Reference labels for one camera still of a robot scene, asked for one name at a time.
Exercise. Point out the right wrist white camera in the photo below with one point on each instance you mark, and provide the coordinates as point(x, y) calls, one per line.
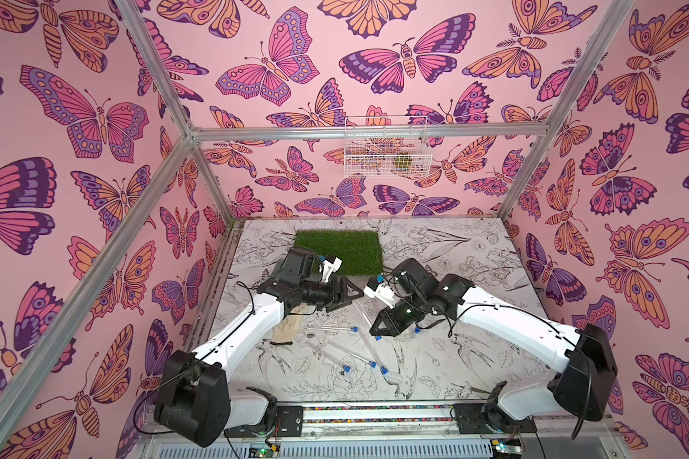
point(378, 288)

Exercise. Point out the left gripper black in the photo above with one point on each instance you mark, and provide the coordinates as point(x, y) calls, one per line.
point(339, 294)

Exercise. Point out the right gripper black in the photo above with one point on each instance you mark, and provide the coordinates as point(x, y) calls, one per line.
point(398, 319)

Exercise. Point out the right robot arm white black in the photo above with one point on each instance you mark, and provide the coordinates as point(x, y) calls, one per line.
point(580, 366)

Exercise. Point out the green artificial grass mat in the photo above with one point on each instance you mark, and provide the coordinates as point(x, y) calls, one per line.
point(360, 251)

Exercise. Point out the white wire basket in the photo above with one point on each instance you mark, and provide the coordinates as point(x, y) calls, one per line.
point(370, 150)

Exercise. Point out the green object in basket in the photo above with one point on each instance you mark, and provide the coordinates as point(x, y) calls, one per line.
point(402, 163)

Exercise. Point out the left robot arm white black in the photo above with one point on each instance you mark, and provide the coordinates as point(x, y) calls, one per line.
point(194, 397)

